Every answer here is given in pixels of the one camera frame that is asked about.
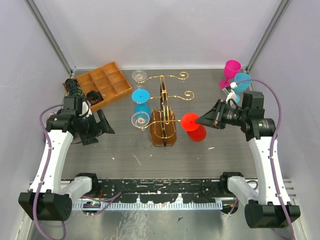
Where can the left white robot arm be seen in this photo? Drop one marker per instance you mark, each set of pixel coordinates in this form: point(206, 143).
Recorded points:
point(46, 200)

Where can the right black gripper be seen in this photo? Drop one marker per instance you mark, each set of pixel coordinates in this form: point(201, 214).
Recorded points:
point(211, 118)

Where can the clear front wine glass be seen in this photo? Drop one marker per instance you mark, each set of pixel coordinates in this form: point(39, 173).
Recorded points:
point(140, 120)

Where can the magenta plastic wine glass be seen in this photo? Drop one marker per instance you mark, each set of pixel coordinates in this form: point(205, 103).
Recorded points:
point(231, 68)

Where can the clear wine glass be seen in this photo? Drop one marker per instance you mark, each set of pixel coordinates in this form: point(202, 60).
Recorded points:
point(140, 120)
point(139, 76)

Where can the black coiled item beside tray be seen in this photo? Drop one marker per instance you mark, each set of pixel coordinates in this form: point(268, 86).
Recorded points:
point(73, 88)

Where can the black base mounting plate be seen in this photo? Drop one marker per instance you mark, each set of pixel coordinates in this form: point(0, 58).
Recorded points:
point(161, 190)

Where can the light blue plastic wine glass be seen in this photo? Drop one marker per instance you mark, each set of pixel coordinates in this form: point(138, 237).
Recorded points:
point(242, 81)

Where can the black coiled item on tray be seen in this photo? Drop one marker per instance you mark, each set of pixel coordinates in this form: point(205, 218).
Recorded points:
point(94, 97)

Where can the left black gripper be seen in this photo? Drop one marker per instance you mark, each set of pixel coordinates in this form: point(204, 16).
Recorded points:
point(104, 125)

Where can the gold wire wine glass rack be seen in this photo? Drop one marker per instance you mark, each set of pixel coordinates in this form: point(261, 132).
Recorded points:
point(162, 124)

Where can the red plastic wine glass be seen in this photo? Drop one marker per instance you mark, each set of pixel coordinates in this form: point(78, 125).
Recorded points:
point(195, 131)

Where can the wooden compartment tray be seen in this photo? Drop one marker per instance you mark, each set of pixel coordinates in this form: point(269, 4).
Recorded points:
point(109, 81)

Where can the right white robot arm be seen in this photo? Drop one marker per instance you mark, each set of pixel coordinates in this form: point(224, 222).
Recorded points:
point(270, 206)

